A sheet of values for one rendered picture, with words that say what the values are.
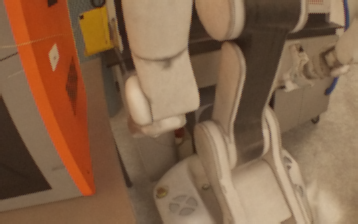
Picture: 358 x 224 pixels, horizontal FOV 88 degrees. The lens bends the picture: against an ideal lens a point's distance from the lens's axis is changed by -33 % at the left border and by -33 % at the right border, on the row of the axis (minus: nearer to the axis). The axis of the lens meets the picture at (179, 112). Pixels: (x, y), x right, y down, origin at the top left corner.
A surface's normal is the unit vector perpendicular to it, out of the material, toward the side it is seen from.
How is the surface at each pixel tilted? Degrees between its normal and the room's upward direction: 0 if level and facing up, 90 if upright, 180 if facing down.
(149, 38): 113
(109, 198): 0
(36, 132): 90
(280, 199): 23
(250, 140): 60
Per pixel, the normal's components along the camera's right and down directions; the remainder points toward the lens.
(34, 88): 0.32, 0.50
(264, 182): 0.02, -0.56
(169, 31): 0.36, 0.80
